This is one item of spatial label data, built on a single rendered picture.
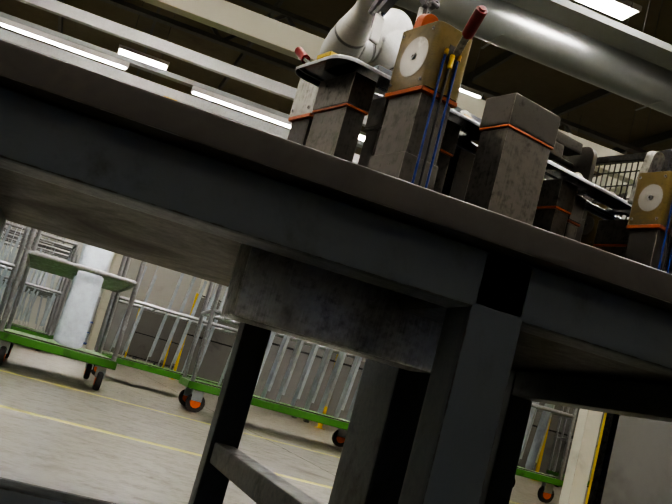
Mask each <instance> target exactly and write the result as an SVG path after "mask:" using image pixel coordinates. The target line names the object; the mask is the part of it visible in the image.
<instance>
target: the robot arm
mask: <svg viewBox="0 0 672 504"><path fill-rule="evenodd" d="M397 1H398V0H357V2H356V4H355V5H354V6H353V7H352V8H351V9H350V10H349V11H348V12H347V13H346V14H345V15H344V16H343V17H342V18H341V19H340V20H339V21H338V22H337V24H336V25H335V26H334V27H333V28H332V29H331V30H330V32H329V33H328V35H327V37H326V38H325V40H324V42H323V44H322V46H321V49H320V53H319V55H320V54H323V53H326V52H329V51H333V52H334V53H336V54H342V55H348V56H351V57H354V58H357V59H359V60H361V61H363V62H365V63H367V64H369V65H371V66H372V67H373V66H376V65H381V66H383V67H384V68H386V69H388V70H390V71H392V72H393V69H394V65H395V61H396V58H397V54H398V50H399V46H400V43H401V39H402V35H403V32H404V31H407V30H410V29H413V25H412V22H411V20H410V18H409V17H408V15H407V14H406V13H405V12H403V11H402V10H400V9H395V8H392V7H393V6H394V4H395V3H396V2H397ZM419 1H420V3H421V6H422V7H423V8H424V9H423V8H422V7H419V11H418V14H417V18H418V16H420V15H421V14H430V13H431V12H432V11H433V10H434V9H439V7H440V4H439V0H419ZM417 18H416V20H417Z"/></svg>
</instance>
